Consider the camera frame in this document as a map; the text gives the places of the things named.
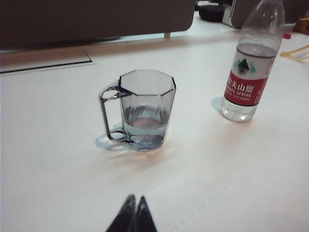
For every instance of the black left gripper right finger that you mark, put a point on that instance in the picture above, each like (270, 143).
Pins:
(144, 220)

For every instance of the golden brown object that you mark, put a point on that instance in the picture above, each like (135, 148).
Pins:
(301, 24)

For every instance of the brown desk partition panel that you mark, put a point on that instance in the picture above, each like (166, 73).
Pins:
(239, 14)
(96, 19)

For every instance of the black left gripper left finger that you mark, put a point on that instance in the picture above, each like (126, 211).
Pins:
(122, 220)

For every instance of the clear red-label water bottle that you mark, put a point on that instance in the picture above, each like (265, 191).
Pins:
(248, 84)

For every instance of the clear grey octagonal plastic mug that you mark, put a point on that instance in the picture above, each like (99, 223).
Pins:
(144, 113)

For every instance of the small red object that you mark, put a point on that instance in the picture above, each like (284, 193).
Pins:
(287, 36)

